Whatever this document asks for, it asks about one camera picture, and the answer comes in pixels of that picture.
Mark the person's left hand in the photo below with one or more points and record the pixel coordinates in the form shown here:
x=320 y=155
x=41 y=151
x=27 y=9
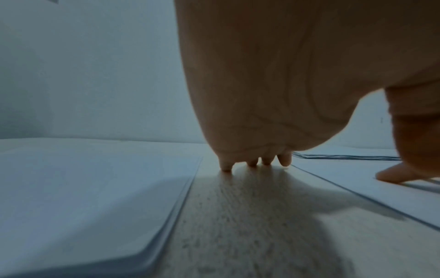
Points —
x=289 y=65

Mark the glued white paper sheet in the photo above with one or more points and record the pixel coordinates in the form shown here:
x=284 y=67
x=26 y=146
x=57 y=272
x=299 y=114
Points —
x=385 y=193
x=350 y=152

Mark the stack of white paper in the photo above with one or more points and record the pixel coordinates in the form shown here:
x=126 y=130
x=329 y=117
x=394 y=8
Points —
x=75 y=206

